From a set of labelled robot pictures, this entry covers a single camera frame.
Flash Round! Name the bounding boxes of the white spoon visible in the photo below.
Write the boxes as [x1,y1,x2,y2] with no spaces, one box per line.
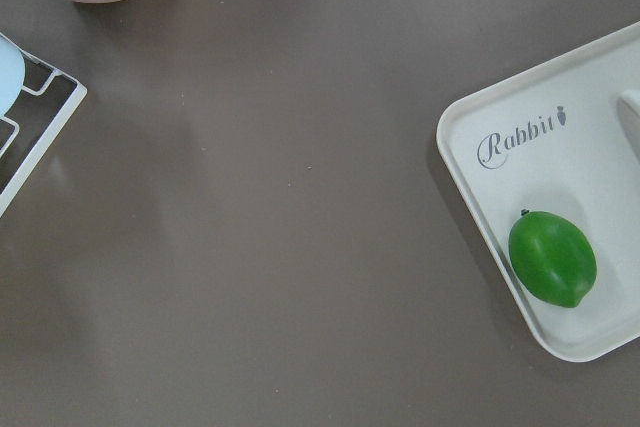
[617,90,640,159]

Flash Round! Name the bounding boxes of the white wire cup rack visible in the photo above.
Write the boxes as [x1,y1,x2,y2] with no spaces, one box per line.
[1,35,87,211]

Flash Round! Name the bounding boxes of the green lime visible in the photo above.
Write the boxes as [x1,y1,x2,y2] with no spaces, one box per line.
[508,209,597,308]

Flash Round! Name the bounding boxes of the white rabbit tray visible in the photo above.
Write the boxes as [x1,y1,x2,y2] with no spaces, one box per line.
[436,25,639,362]

